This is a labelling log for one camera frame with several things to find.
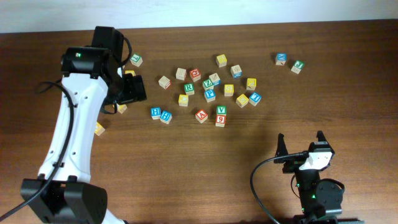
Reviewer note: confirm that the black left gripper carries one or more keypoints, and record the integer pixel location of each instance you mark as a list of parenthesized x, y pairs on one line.
[(136, 89)]

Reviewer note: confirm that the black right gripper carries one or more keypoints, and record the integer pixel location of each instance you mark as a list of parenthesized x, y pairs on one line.
[(292, 164)]

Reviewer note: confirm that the green R wooden block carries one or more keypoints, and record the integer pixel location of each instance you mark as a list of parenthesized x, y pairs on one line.
[(189, 89)]

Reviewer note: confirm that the yellow E wooden block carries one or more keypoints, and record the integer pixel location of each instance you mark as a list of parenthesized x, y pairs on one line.
[(242, 100)]

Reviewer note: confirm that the yellow S wooden block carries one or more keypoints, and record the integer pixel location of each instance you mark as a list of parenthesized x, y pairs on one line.
[(228, 90)]

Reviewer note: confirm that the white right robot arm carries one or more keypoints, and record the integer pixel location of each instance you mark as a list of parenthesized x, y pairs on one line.
[(320, 198)]

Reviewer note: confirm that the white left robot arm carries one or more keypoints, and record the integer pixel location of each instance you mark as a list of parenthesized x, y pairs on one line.
[(92, 79)]

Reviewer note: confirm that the yellow block near green L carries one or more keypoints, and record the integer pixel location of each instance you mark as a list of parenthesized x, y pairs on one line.
[(132, 72)]

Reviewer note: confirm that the yellow O middle block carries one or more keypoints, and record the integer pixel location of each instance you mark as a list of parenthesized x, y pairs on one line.
[(121, 108)]

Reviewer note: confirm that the yellow o block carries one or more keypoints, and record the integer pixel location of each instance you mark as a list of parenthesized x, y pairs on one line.
[(121, 108), (99, 129)]

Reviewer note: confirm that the green L wooden block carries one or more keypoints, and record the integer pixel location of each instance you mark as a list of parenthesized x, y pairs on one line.
[(136, 60)]

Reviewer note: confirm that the left blue H block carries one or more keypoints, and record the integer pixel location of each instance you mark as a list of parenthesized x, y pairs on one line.
[(155, 112)]

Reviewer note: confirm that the blue h block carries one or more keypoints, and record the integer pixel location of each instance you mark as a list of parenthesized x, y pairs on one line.
[(166, 117), (155, 112)]

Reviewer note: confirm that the red I side block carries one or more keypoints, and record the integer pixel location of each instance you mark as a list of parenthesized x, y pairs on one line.
[(164, 82)]

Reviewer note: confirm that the right blue H block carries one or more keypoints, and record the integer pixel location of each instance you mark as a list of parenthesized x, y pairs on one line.
[(166, 117)]

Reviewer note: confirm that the yellow O lower block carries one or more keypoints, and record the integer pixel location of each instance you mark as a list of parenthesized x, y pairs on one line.
[(99, 129)]

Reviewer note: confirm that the red E side block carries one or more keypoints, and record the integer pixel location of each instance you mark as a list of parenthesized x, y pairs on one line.
[(181, 74)]

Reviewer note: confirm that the yellow top middle block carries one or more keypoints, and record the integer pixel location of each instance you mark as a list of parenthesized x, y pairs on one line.
[(183, 100)]

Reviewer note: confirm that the blue I wooden block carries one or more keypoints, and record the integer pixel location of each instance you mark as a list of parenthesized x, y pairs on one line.
[(255, 98)]

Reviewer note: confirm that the red circle top block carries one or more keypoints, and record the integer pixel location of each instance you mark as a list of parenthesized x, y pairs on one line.
[(195, 75)]

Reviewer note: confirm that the green J wooden block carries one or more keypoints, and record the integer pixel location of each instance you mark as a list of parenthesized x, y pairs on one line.
[(297, 66)]

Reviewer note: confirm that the yellow block with red mark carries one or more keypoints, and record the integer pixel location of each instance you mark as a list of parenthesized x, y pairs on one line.
[(251, 84)]

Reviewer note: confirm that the red A wooden block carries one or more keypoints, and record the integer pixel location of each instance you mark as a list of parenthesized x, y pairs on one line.
[(201, 116)]

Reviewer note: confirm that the green Z wooden block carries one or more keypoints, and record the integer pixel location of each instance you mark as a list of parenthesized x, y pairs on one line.
[(208, 84)]

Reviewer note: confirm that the blue P wooden block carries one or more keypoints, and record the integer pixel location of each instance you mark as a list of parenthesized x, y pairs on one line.
[(209, 95)]

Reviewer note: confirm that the red 9 wooden block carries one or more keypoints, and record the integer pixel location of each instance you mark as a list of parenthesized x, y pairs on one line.
[(220, 120)]

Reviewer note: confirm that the blue X wooden block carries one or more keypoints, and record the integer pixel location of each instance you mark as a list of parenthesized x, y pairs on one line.
[(280, 59)]

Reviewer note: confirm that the green V wooden block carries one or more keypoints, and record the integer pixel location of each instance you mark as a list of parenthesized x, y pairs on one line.
[(221, 110)]

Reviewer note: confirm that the blue L wooden block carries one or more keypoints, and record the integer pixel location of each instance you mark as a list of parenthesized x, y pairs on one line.
[(215, 79)]

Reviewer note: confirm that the blue D wooden block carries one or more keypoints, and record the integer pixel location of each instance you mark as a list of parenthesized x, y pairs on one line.
[(236, 71)]

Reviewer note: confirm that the yellow top far block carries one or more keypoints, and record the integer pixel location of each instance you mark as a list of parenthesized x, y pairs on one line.
[(221, 60)]

